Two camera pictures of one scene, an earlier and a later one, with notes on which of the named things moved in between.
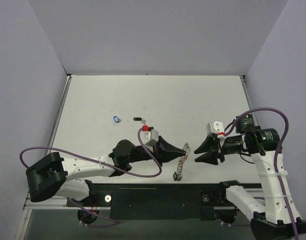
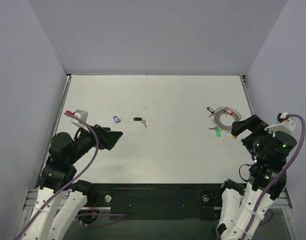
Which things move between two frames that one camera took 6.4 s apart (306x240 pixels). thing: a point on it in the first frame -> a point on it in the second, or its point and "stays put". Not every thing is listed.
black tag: x=175 y=176 -> x=212 y=111
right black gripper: x=219 y=148 -> x=253 y=128
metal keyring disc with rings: x=178 y=174 -> x=218 y=112
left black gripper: x=158 y=151 -> x=101 y=137
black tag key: x=140 y=119 stays put
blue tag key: x=116 y=120 stays put
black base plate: x=159 y=201 stays put
